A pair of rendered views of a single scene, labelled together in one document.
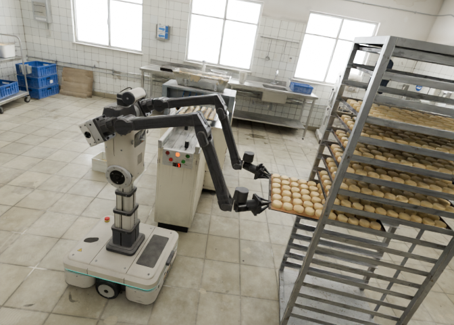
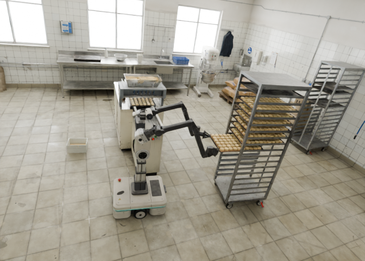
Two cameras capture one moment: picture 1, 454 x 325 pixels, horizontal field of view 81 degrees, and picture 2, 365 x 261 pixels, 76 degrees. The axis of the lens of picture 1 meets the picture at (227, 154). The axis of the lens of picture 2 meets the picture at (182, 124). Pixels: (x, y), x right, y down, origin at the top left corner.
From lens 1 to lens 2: 1.53 m
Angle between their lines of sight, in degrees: 21
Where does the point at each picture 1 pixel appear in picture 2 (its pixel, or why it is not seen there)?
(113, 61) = (21, 55)
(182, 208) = (154, 162)
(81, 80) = not seen: outside the picture
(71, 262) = (120, 206)
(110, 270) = (142, 203)
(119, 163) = (144, 148)
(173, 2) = (71, 2)
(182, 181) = (153, 147)
